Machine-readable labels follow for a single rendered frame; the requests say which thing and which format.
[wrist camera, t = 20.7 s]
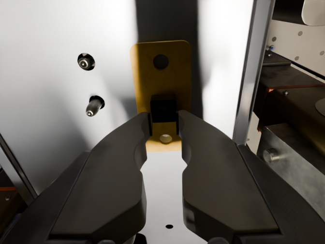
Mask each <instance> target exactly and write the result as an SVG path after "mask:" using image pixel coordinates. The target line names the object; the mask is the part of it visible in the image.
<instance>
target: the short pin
mask: <svg viewBox="0 0 325 244"><path fill-rule="evenodd" d="M94 63H95V60H94V58H93V57H92V56H91V55H90V54H86V55H85V56H83V57H82V58H80V59H79V61H78V65H79V66H80V68H82V69H89V68H90V67H91V66H92V65H93V64H94Z"/></svg>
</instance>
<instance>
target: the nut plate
mask: <svg viewBox="0 0 325 244"><path fill-rule="evenodd" d="M159 54H163V55H165V56H166V57H167V58H168V59H169V64H168V66H167V67H166V68H164V69H158V68H157V67H155V65H154V63H153V60H154V58H155V57H156V56H157V55H159ZM130 60H131V67H132V74H133V83H134V90H135V97H136V104H137V111H138V114H139V113H141V112H151V113H152V122H153V129H152V136H150V138H149V139H148V140H147V142H146V150H147V152H171V151H181V138H180V136H179V135H177V129H176V111H179V110H185V111H187V112H189V113H190V112H191V73H192V48H191V46H190V44H189V43H188V42H187V41H185V40H173V41H157V42H141V43H135V44H134V45H133V46H132V47H131V49H130ZM160 106H167V107H168V108H167V109H161V108H159V107H160ZM162 135H170V136H171V137H172V140H171V141H170V142H167V143H165V142H162V141H161V140H160V137H161V136H162Z"/></svg>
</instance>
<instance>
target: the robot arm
mask: <svg viewBox="0 0 325 244"><path fill-rule="evenodd" d="M152 129H153V122H152V113H151V112H141V113H139V114H138V115H136V116H135V117H133V118H131V119H130V120H128V121H127V122H125V123H124V124H122V125H121V126H119V127H118V128H116V129H114V130H113V131H112V132H110V133H109V134H108V135H106V136H105V137H104V138H103V139H102V140H101V141H100V142H99V143H98V144H97V145H96V146H95V147H94V148H93V149H92V150H91V151H83V152H82V153H81V154H80V155H79V156H78V157H77V158H76V159H75V160H74V161H73V162H72V163H71V164H70V165H69V166H68V167H67V168H66V169H65V170H64V171H63V172H62V173H61V174H60V175H59V176H58V177H57V178H56V179H55V180H54V181H53V182H52V183H51V184H50V185H49V186H48V187H47V188H46V189H45V190H44V191H43V192H42V193H41V194H40V195H39V196H38V197H37V198H36V199H35V200H34V201H33V202H32V203H31V204H30V205H29V206H28V207H27V208H26V209H25V210H24V212H23V213H22V214H21V215H20V216H19V218H18V219H17V220H16V221H15V222H14V223H13V225H12V226H11V227H10V229H9V230H8V231H7V233H6V234H5V235H4V237H3V239H2V240H1V241H0V244H123V243H125V242H126V241H127V240H129V239H130V238H131V237H133V236H134V235H135V234H137V233H138V232H140V231H141V230H142V229H143V227H144V226H145V224H146V214H147V198H146V192H145V186H144V179H143V174H142V172H141V171H140V170H141V168H142V166H143V164H144V163H145V162H146V161H147V158H148V157H147V150H146V142H147V140H148V139H149V138H150V136H152ZM176 129H177V135H179V136H180V138H181V156H182V159H183V160H184V162H185V163H186V164H187V166H186V168H185V169H184V170H183V172H182V208H183V222H184V225H185V226H186V228H187V229H189V230H190V231H192V232H193V233H195V234H196V235H198V236H199V237H201V238H202V239H204V240H205V241H207V242H208V243H207V244H325V221H324V220H323V219H322V218H321V217H320V216H319V214H318V213H317V212H316V211H315V210H314V209H313V208H312V206H311V205H310V204H309V203H308V202H307V201H306V200H305V199H304V198H303V197H302V196H301V195H300V194H299V193H298V192H297V191H296V190H295V189H294V188H292V187H291V186H290V185H289V184H288V183H287V182H286V181H285V180H284V179H283V178H282V177H281V176H279V175H278V174H277V173H276V172H275V171H274V170H273V169H271V168H270V167H269V166H268V165H267V164H266V163H265V162H264V161H262V160H261V159H260V158H259V157H258V156H257V155H256V154H254V153H253V152H252V151H251V150H250V149H249V148H248V147H247V146H245V145H244V144H238V145H237V144H236V143H235V142H234V141H233V140H232V139H231V138H230V137H229V136H227V135H226V134H225V133H224V132H222V131H221V130H219V129H218V128H216V127H215V126H213V125H211V124H209V123H207V122H206V121H204V120H202V119H200V118H198V117H196V116H195V115H193V114H191V113H189V112H187V111H185V110H179V111H176Z"/></svg>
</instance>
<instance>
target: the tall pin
mask: <svg viewBox="0 0 325 244"><path fill-rule="evenodd" d="M103 103H104V99H103V98H102V97H100V96H97V95H95V96H94V97H93V99H92V100H91V102H90V103H89V104H88V106H87V108H86V115H87V116H89V117H93V116H95V115H96V114H97V113H98V111H99V110H100V108H101V106H102V105H103Z"/></svg>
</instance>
